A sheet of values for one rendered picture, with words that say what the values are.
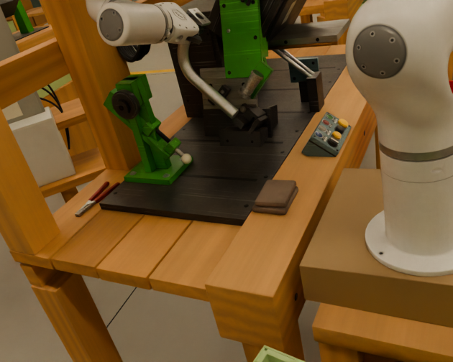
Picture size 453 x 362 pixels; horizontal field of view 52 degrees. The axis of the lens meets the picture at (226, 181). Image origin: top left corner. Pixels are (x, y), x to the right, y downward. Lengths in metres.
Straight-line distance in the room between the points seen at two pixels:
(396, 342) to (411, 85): 0.41
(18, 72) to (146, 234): 0.50
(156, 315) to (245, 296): 1.35
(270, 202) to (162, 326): 1.23
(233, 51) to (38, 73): 0.51
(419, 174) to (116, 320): 1.75
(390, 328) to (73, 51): 0.99
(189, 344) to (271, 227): 1.12
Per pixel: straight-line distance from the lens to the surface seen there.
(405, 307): 0.83
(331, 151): 1.18
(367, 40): 0.58
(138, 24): 0.99
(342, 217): 0.91
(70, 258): 1.12
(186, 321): 2.10
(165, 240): 1.05
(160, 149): 1.21
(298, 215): 0.99
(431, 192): 0.73
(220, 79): 1.38
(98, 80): 1.30
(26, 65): 1.27
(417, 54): 0.58
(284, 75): 1.81
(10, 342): 2.44
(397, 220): 0.78
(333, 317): 0.85
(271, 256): 0.90
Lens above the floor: 1.48
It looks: 30 degrees down
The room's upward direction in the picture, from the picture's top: 13 degrees counter-clockwise
